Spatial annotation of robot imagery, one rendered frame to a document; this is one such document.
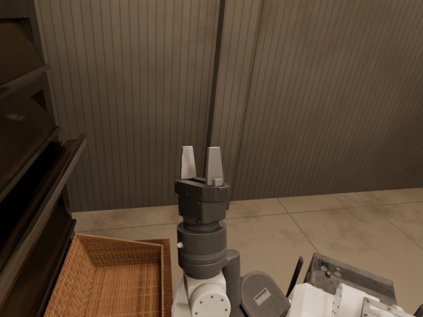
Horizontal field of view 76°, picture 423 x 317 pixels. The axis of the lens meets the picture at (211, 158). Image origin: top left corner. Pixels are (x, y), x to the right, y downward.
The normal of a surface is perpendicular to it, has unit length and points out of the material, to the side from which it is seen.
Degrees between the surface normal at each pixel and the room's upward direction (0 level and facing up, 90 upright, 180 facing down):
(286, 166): 90
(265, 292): 34
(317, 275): 0
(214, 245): 67
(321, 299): 0
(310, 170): 90
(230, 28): 90
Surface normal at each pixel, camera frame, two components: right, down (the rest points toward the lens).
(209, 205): 0.59, 0.05
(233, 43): 0.24, 0.47
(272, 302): 0.17, -0.47
